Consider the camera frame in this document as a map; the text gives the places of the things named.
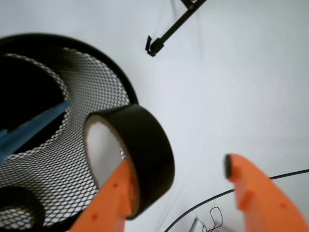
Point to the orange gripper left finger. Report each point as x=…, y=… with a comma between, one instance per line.
x=117, y=199

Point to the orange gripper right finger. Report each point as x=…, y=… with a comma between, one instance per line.
x=265, y=207

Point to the large black tape roll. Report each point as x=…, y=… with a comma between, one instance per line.
x=130, y=133

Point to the small black tape roll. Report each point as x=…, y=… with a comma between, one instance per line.
x=19, y=198

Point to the black mesh pen holder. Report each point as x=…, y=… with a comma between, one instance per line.
x=37, y=72

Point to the spiral notebook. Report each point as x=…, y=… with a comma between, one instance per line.
x=196, y=226

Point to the blue plastic stick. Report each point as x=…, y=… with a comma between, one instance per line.
x=12, y=141

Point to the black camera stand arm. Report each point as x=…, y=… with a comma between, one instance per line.
x=154, y=46

